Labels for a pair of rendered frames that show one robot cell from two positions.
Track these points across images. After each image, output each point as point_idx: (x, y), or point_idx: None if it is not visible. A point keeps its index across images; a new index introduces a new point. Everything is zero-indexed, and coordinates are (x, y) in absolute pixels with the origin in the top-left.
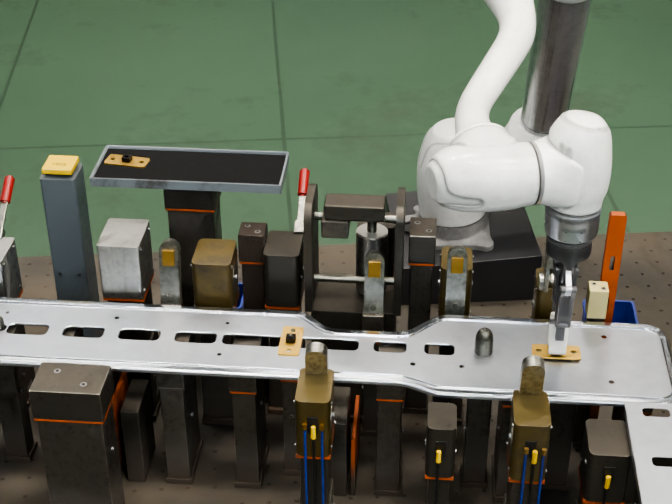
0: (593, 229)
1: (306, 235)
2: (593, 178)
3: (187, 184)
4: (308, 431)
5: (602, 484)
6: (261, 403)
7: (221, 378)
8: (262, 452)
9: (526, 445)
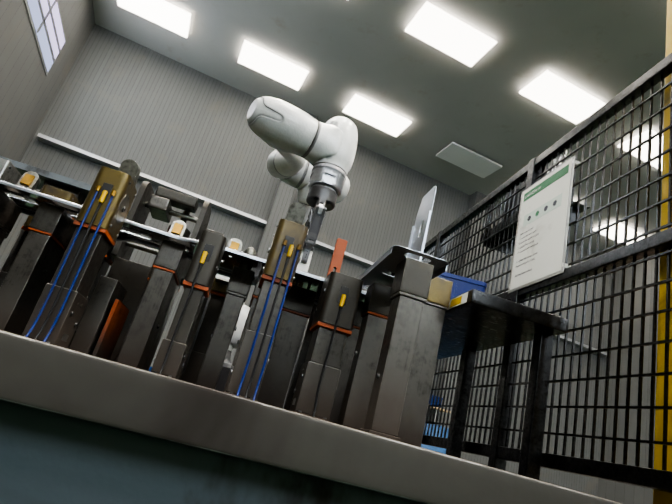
0: (341, 181)
1: (138, 195)
2: (347, 142)
3: (63, 177)
4: (98, 196)
5: (337, 304)
6: (45, 270)
7: None
8: (18, 324)
9: (285, 239)
